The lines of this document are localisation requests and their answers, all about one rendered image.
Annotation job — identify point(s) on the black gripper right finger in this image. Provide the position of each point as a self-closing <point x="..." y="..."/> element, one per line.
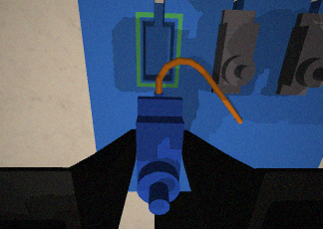
<point x="229" y="194"/>

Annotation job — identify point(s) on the blue flat plate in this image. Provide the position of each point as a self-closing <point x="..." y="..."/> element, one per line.
<point x="266" y="56"/>

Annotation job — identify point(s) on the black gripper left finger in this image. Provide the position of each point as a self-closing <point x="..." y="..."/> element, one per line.
<point x="90" y="194"/>

